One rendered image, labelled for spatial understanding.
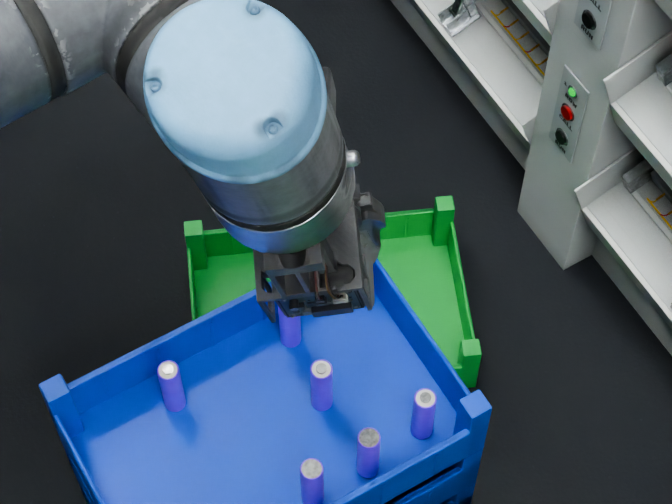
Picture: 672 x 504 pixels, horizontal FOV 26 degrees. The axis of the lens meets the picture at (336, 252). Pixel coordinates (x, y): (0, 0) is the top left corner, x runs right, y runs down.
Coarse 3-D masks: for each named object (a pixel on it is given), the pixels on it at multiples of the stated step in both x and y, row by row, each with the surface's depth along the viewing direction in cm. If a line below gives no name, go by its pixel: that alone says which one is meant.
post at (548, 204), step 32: (576, 0) 135; (640, 0) 126; (576, 32) 138; (608, 32) 133; (640, 32) 131; (576, 64) 141; (608, 64) 135; (544, 96) 150; (544, 128) 154; (608, 128) 143; (544, 160) 157; (576, 160) 150; (608, 160) 149; (544, 192) 161; (544, 224) 165; (576, 224) 158; (576, 256) 165
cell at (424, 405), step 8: (416, 392) 116; (424, 392) 116; (432, 392) 116; (416, 400) 116; (424, 400) 116; (432, 400) 116; (416, 408) 116; (424, 408) 116; (432, 408) 116; (416, 416) 117; (424, 416) 117; (432, 416) 118; (416, 424) 119; (424, 424) 118; (432, 424) 119; (416, 432) 120; (424, 432) 120
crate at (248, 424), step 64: (256, 320) 126; (320, 320) 127; (384, 320) 127; (64, 384) 115; (128, 384) 123; (192, 384) 123; (256, 384) 123; (384, 384) 123; (448, 384) 121; (128, 448) 121; (192, 448) 121; (256, 448) 121; (320, 448) 121; (384, 448) 121; (448, 448) 116
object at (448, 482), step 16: (64, 448) 126; (464, 464) 122; (80, 480) 126; (432, 480) 128; (448, 480) 123; (464, 480) 125; (400, 496) 127; (416, 496) 122; (432, 496) 124; (448, 496) 127
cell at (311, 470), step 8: (304, 464) 113; (312, 464) 113; (320, 464) 113; (304, 472) 113; (312, 472) 113; (320, 472) 113; (304, 480) 113; (312, 480) 112; (320, 480) 113; (304, 488) 114; (312, 488) 114; (320, 488) 115; (304, 496) 116; (312, 496) 115; (320, 496) 116
